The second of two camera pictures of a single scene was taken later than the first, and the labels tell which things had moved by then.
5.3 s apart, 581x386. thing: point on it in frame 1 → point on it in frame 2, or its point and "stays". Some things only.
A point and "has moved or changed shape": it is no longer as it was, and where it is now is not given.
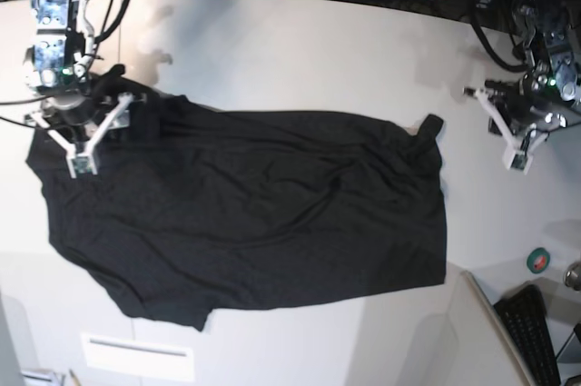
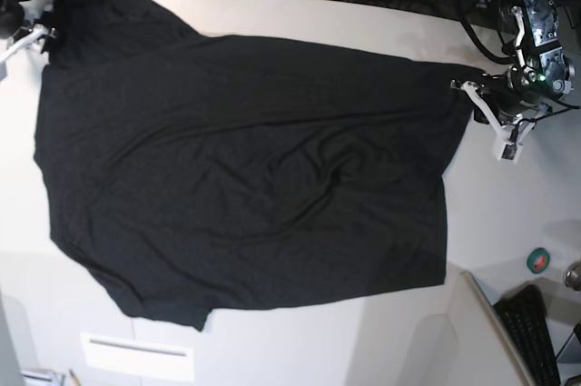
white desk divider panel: (487, 354) stays
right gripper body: (515, 99) stays
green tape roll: (538, 260) stays
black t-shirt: (187, 209) has moved or changed shape
